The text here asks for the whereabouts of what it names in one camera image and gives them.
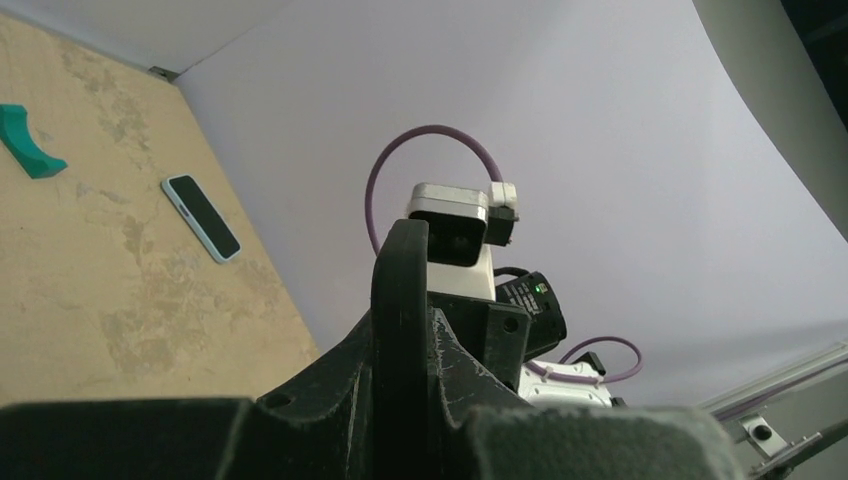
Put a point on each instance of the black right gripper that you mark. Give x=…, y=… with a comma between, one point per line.
x=495, y=334

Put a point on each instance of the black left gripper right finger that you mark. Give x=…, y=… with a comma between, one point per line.
x=482, y=430

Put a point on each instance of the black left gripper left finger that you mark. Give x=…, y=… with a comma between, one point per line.
x=313, y=426

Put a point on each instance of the phone in light blue case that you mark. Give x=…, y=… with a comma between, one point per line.
x=202, y=217

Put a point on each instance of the teal curved block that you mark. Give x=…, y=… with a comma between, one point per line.
x=16, y=137

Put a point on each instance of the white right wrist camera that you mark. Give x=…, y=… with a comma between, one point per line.
x=464, y=224

